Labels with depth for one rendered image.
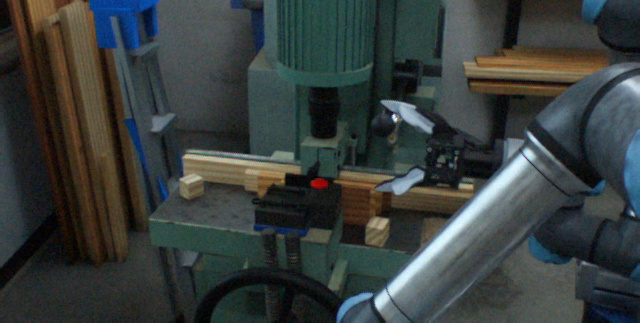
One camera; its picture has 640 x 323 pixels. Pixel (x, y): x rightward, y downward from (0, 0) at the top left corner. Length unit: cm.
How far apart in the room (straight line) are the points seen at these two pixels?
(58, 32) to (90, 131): 39
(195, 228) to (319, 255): 28
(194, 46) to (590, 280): 281
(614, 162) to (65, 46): 214
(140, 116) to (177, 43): 182
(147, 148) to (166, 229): 82
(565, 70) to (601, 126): 270
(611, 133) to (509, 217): 16
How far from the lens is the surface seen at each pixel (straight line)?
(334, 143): 124
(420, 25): 135
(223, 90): 385
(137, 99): 204
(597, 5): 114
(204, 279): 131
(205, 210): 130
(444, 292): 75
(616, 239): 105
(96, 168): 265
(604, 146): 63
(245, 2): 302
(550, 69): 331
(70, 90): 255
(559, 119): 70
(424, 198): 129
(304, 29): 113
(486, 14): 364
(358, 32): 115
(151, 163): 210
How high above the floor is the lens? 154
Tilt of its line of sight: 24 degrees down
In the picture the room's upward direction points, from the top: 1 degrees clockwise
